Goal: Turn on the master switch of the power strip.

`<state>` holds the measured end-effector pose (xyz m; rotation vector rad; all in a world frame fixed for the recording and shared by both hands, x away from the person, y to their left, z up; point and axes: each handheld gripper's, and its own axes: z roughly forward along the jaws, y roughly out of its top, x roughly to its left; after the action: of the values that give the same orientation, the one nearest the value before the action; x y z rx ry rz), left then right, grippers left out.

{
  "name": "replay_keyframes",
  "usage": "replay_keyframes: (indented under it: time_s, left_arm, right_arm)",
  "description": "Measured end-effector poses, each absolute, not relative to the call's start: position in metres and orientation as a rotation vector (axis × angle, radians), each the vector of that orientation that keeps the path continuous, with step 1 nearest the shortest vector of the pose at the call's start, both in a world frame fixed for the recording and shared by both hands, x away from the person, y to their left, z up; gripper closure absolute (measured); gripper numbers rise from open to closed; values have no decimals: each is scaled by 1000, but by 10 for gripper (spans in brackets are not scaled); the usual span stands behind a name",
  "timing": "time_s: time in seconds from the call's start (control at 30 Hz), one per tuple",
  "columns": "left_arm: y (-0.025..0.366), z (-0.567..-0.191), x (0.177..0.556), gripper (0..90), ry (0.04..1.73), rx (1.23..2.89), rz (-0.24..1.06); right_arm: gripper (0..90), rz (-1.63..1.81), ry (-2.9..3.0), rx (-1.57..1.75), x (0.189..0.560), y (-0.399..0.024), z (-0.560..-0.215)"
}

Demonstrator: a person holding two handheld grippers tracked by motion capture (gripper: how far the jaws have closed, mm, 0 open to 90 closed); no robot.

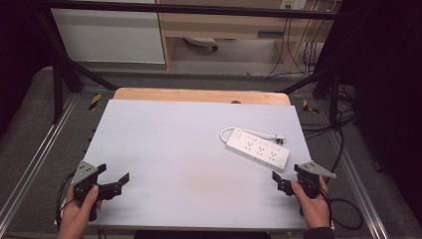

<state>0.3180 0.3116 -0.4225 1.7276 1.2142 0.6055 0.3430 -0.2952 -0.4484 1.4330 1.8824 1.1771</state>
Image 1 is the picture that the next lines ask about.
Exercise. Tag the yellow black tape strip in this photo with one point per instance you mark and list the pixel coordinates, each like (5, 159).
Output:
(95, 102)
(309, 107)

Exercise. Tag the black metal frame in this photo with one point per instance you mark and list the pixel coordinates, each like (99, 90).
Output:
(199, 9)

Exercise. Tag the person's right hand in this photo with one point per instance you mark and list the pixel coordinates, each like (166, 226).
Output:
(315, 210)

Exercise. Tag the aluminium rail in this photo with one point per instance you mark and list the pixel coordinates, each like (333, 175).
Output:
(36, 156)
(360, 186)

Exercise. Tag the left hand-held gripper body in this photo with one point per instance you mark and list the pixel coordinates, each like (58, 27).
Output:
(84, 172)

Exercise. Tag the white cabinet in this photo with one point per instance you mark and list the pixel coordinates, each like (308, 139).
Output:
(106, 36)

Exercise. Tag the white wall socket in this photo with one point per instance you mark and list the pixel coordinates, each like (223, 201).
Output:
(293, 4)

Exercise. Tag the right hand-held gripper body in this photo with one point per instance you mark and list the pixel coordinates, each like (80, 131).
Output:
(312, 181)

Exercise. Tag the person's left hand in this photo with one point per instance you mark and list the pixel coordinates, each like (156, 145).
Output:
(74, 217)

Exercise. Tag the white object under desk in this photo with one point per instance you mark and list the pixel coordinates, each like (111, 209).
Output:
(200, 41)

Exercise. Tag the person's dark clothing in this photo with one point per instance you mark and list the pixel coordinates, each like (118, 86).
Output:
(202, 235)

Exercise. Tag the white board sheet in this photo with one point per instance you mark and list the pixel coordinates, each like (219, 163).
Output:
(172, 166)

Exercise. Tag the light wooden desk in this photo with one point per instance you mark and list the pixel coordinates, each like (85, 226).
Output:
(225, 25)

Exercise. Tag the light wooden table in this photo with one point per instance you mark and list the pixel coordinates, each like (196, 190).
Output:
(199, 95)

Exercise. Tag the white power strip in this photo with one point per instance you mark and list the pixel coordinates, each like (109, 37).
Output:
(257, 149)

